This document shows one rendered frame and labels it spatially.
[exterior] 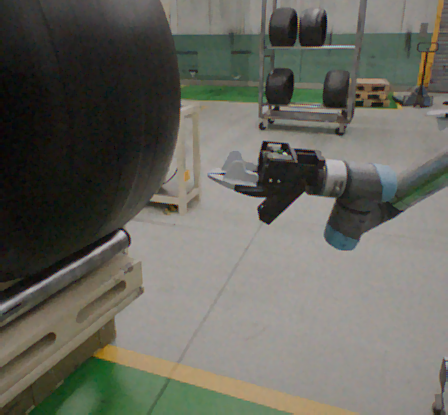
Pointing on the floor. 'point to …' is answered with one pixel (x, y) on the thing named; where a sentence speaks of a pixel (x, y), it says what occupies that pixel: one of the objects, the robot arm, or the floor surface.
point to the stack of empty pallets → (373, 93)
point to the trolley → (281, 22)
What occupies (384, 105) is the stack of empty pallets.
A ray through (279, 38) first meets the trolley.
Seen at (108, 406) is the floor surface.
